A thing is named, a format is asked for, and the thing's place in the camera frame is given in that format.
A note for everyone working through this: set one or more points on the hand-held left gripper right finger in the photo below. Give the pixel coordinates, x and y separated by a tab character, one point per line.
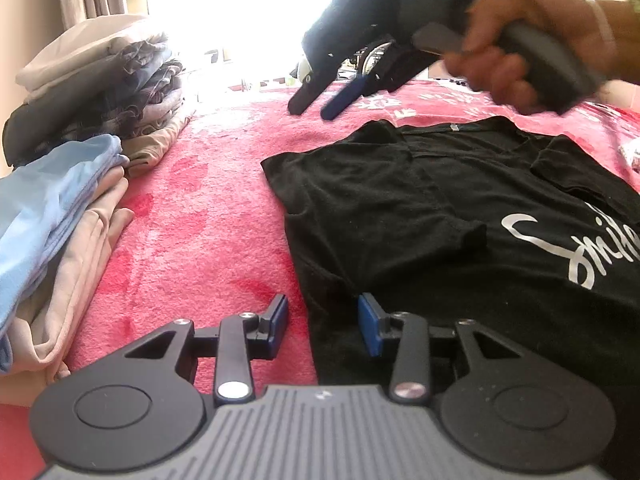
369	325

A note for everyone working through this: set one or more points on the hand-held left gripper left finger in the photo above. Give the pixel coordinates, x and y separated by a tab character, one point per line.
279	327

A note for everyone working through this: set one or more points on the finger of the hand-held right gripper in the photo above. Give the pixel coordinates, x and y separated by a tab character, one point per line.
345	97
310	91

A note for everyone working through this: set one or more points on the black printed t-shirt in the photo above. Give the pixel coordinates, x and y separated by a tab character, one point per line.
400	200

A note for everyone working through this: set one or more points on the person's right forearm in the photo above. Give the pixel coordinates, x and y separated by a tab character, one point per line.
627	35

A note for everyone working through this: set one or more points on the stack of folded clothes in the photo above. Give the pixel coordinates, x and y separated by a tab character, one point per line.
145	90

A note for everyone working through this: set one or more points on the person's right hand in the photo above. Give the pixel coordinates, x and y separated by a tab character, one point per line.
550	10

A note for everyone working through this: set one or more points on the black wheelchair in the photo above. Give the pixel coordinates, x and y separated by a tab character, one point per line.
372	57

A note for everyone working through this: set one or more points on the pink floral blanket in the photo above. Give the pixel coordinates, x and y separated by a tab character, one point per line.
210	200

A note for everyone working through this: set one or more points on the tan folded garment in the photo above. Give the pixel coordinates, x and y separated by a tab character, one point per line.
155	150

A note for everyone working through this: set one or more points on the white wristband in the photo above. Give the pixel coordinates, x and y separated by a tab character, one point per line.
602	22

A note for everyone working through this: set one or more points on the beige folded garment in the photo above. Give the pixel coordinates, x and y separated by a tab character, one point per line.
65	285

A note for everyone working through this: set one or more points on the pale grey folded garment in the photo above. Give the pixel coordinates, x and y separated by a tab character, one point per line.
85	50

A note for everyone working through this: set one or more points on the dark grey folded garment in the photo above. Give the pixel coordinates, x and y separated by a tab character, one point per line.
55	125

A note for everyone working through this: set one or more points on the light blue folded garment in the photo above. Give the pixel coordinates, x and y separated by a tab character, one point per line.
45	200

